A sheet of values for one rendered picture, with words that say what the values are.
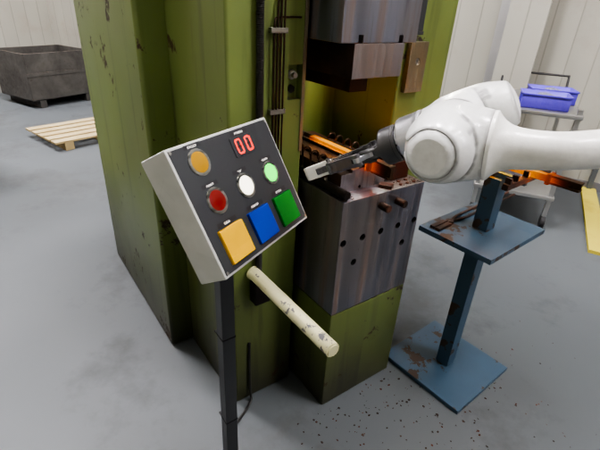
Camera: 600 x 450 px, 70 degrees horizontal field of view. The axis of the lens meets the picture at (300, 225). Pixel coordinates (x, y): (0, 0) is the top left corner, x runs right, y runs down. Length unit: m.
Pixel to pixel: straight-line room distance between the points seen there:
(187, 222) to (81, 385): 1.33
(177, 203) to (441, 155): 0.51
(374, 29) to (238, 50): 0.38
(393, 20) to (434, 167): 0.80
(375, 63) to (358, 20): 0.14
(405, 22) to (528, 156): 0.82
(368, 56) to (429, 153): 0.73
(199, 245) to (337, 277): 0.69
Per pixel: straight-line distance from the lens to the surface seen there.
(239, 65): 1.24
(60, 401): 2.07
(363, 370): 1.95
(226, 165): 0.95
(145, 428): 1.88
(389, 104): 1.67
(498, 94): 0.79
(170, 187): 0.87
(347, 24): 1.25
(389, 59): 1.38
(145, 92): 1.62
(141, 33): 1.59
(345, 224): 1.37
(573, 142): 0.69
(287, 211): 1.05
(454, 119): 0.63
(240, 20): 1.23
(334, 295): 1.51
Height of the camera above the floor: 1.47
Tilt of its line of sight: 28 degrees down
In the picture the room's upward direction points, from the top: 3 degrees clockwise
